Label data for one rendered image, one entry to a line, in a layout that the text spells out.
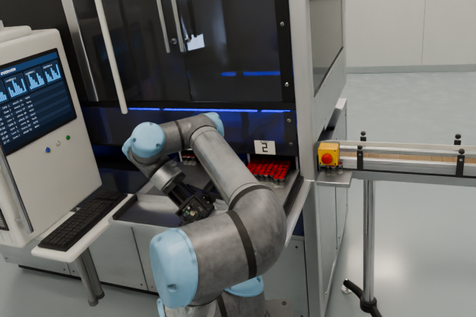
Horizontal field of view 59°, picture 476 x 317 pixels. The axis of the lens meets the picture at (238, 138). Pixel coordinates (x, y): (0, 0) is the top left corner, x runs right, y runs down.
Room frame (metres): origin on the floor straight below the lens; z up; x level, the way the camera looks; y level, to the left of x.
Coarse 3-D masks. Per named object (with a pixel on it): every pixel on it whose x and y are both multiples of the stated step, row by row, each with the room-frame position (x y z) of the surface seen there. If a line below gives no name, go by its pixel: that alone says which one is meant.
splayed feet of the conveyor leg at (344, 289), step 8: (344, 280) 1.74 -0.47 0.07; (344, 288) 1.74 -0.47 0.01; (352, 288) 1.64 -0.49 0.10; (360, 288) 1.62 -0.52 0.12; (360, 296) 1.56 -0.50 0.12; (360, 304) 1.52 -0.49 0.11; (368, 304) 1.49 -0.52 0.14; (376, 304) 1.50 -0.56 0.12; (368, 312) 1.49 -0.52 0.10; (376, 312) 1.45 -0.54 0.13
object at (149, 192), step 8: (176, 160) 1.77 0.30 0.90; (184, 168) 1.70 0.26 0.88; (192, 168) 1.69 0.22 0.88; (200, 168) 1.68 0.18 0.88; (192, 176) 1.62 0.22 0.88; (200, 176) 1.60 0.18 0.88; (208, 176) 1.60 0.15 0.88; (152, 184) 1.57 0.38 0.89; (192, 184) 1.55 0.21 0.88; (200, 184) 1.54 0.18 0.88; (208, 184) 1.49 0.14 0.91; (144, 192) 1.51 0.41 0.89; (152, 192) 1.52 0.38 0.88; (160, 192) 1.51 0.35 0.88; (144, 200) 1.46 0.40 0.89; (152, 200) 1.44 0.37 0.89; (160, 200) 1.43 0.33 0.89; (168, 200) 1.41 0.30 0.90
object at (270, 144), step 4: (256, 140) 1.53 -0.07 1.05; (256, 144) 1.53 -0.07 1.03; (260, 144) 1.53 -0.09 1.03; (264, 144) 1.52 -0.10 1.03; (268, 144) 1.51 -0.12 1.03; (272, 144) 1.51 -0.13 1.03; (256, 148) 1.54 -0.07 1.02; (260, 148) 1.53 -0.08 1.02; (264, 148) 1.52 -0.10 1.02; (268, 148) 1.51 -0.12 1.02; (272, 148) 1.51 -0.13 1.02; (256, 152) 1.54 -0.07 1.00; (260, 152) 1.53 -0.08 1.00; (264, 152) 1.52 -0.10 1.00; (268, 152) 1.52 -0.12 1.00; (272, 152) 1.51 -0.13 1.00
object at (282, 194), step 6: (294, 174) 1.52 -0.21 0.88; (288, 180) 1.47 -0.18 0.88; (294, 180) 1.41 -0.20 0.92; (270, 186) 1.45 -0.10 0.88; (288, 186) 1.43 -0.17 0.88; (294, 186) 1.40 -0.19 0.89; (276, 192) 1.39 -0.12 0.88; (282, 192) 1.39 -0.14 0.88; (288, 192) 1.33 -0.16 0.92; (282, 198) 1.35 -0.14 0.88; (288, 198) 1.32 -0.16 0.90; (282, 204) 1.25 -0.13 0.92
